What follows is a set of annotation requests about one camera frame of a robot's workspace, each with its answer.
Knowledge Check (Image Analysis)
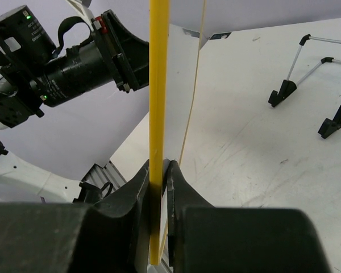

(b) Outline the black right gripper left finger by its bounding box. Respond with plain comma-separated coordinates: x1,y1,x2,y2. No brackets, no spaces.
0,163,149,272

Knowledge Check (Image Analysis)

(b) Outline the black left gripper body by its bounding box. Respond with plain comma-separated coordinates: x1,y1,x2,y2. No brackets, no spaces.
92,10,149,93

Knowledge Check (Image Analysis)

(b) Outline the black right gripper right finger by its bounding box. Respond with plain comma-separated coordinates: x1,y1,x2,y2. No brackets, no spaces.
165,161,330,272

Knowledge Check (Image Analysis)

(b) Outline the yellow framed whiteboard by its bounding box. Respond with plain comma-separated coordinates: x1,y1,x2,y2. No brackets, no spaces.
149,1,206,266

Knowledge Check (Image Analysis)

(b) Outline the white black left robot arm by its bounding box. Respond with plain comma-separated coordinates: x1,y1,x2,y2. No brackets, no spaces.
0,1,149,204

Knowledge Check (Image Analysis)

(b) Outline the black metal whiteboard stand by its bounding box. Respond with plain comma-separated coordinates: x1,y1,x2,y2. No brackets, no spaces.
268,34,341,139

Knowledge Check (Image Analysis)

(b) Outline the blue left table label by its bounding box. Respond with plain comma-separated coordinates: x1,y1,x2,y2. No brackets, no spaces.
209,32,231,40

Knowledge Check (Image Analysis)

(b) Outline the aluminium frame rail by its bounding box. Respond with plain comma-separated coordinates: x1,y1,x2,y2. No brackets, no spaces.
81,161,127,198

